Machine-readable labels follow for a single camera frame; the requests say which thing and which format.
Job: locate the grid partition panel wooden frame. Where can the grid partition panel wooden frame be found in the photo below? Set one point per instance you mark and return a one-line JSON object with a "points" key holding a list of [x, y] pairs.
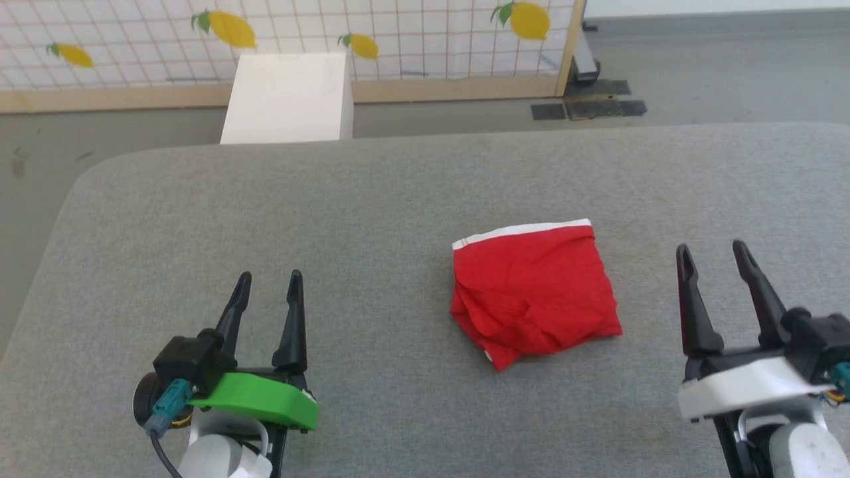
{"points": [[431, 40]]}

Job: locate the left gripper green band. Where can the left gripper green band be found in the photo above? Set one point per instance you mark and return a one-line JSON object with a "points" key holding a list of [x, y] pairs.
{"points": [[265, 398]]}

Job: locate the white rectangular box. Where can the white rectangular box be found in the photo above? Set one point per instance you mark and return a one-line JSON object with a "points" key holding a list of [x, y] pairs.
{"points": [[285, 99]]}

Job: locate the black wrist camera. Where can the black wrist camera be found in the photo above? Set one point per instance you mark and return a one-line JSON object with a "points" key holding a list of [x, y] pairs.
{"points": [[820, 345], [189, 358]]}

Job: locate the red garment white waistband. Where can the red garment white waistband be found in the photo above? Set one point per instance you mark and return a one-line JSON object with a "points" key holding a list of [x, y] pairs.
{"points": [[531, 292]]}

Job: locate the teal left camera connector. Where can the teal left camera connector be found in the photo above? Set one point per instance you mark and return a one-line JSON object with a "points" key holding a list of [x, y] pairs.
{"points": [[169, 405]]}

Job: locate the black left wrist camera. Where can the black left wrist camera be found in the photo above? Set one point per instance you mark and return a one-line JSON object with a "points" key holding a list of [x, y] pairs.
{"points": [[189, 358]]}

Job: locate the small black floor mat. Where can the small black floor mat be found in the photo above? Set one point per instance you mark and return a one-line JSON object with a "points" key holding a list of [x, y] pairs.
{"points": [[548, 111]]}

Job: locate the teal right camera connector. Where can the teal right camera connector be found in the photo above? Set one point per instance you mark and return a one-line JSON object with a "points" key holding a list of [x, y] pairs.
{"points": [[842, 378]]}

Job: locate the teal camera connector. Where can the teal camera connector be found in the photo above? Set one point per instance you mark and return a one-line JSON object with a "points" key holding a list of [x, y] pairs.
{"points": [[169, 405], [842, 378]]}

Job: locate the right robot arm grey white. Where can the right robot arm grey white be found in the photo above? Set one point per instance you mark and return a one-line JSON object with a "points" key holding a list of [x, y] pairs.
{"points": [[797, 445]]}

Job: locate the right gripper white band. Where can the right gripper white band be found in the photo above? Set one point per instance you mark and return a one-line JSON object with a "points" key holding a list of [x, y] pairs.
{"points": [[750, 388]]}

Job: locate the grey fabric sofa seat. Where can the grey fabric sofa seat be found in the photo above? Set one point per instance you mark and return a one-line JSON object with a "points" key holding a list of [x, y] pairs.
{"points": [[365, 232]]}

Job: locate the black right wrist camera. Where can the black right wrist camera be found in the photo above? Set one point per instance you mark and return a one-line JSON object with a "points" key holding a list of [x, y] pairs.
{"points": [[820, 345]]}

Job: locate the grey metal stand foot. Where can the grey metal stand foot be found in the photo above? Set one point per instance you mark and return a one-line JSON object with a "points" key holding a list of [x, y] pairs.
{"points": [[588, 66]]}

